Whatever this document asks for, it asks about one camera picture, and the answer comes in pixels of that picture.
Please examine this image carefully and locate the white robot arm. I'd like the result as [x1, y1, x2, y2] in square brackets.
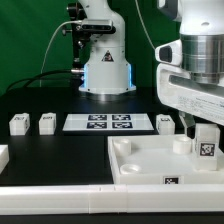
[155, 0, 224, 129]

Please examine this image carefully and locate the white thin cable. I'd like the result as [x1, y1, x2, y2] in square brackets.
[39, 20, 83, 88]

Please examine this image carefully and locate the white square tabletop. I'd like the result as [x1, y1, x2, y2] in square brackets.
[108, 135, 224, 185]

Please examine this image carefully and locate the white marker plate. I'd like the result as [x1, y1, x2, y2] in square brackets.
[63, 113, 153, 132]

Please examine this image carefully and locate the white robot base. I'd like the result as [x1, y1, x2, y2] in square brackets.
[79, 0, 136, 95]

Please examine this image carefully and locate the white front fence wall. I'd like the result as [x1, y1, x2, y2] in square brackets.
[0, 184, 224, 215]

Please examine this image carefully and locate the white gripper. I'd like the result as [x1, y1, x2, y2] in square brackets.
[156, 63, 224, 139]

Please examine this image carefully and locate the black cable bundle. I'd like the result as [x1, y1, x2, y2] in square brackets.
[5, 69, 84, 93]

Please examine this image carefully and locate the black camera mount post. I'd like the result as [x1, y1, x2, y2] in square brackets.
[62, 3, 86, 90]

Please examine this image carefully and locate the white left fence piece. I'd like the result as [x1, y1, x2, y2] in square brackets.
[0, 145, 9, 174]

